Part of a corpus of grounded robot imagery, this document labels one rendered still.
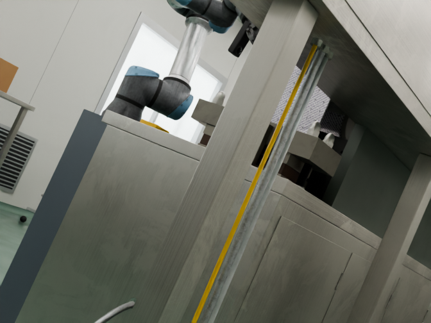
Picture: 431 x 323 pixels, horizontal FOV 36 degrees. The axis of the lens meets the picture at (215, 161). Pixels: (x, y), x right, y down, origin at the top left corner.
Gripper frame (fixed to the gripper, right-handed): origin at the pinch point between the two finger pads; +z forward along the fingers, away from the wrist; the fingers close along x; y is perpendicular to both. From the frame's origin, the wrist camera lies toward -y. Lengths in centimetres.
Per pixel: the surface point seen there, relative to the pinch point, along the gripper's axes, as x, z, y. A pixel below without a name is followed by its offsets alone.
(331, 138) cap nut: -12.1, 40.5, 10.1
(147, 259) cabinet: -30, 53, -43
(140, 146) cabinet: -30, 21, -35
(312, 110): -4.4, 25.7, 7.4
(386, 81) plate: -47, 54, 32
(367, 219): 24, 52, 2
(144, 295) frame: -81, 84, -15
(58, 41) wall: 198, -286, -204
